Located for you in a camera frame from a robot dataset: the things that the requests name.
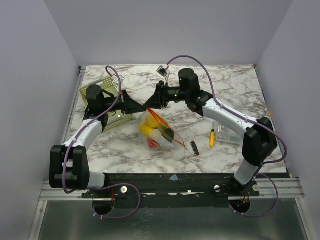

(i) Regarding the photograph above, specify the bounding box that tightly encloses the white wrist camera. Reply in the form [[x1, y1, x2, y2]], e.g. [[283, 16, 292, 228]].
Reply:
[[156, 64, 171, 86], [111, 75, 125, 89]]

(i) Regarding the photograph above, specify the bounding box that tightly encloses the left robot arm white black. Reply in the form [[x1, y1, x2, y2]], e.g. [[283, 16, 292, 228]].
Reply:
[[49, 84, 146, 198]]

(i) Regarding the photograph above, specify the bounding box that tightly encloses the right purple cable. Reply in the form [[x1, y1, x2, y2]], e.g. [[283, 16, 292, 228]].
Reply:
[[166, 55, 288, 218]]

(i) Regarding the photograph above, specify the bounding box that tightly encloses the black bit holder strip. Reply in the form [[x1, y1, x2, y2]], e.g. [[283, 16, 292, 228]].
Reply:
[[190, 141, 200, 156]]

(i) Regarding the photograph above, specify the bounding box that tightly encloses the yellow toy lemon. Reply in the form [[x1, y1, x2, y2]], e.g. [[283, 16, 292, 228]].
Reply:
[[139, 124, 155, 137]]

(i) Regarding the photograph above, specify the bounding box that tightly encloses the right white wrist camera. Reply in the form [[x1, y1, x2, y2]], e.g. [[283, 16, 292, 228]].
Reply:
[[156, 64, 171, 86]]

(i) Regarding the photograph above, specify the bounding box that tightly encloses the peach toy fruit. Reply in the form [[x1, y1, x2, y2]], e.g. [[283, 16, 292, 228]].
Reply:
[[146, 138, 160, 149]]

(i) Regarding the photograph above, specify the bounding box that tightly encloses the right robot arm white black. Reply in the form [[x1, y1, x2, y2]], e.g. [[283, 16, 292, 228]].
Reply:
[[144, 68, 278, 196]]

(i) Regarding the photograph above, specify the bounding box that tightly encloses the aluminium extrusion rail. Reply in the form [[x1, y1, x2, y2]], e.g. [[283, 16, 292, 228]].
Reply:
[[39, 178, 305, 202]]

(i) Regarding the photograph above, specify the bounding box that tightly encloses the white toy garlic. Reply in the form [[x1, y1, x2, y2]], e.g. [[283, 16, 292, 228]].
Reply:
[[150, 129, 175, 149]]

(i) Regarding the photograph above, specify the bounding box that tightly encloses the yellow handle screwdriver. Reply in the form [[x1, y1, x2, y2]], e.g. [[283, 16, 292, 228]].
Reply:
[[209, 122, 215, 148]]

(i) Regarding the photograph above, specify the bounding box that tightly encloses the purple cable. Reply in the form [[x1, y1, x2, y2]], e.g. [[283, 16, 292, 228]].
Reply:
[[62, 65, 142, 220], [166, 55, 288, 218]]

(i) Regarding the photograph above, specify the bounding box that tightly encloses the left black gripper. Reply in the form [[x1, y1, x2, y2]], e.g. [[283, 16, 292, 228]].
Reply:
[[101, 89, 145, 115]]

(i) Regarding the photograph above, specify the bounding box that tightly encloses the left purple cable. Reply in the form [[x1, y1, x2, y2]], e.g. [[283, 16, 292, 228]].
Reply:
[[62, 65, 142, 220]]

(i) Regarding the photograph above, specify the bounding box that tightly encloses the orange toy fruit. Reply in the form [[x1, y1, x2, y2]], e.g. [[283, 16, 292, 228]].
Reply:
[[145, 115, 159, 129]]

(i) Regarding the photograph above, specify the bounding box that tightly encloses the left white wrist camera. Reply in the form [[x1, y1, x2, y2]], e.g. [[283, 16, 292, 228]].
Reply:
[[111, 75, 125, 89]]

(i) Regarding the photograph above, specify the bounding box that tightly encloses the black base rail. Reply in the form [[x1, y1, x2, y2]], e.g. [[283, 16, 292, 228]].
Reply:
[[82, 173, 260, 209]]

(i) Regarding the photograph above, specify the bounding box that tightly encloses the green plastic basket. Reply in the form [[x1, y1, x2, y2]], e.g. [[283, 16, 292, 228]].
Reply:
[[78, 76, 133, 132]]

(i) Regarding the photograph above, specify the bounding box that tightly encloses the clear zip top bag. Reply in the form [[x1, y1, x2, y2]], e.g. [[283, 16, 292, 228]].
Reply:
[[137, 108, 186, 151]]

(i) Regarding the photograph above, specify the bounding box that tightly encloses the clear plastic screw box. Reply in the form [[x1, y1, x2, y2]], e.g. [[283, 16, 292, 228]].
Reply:
[[214, 122, 242, 145]]

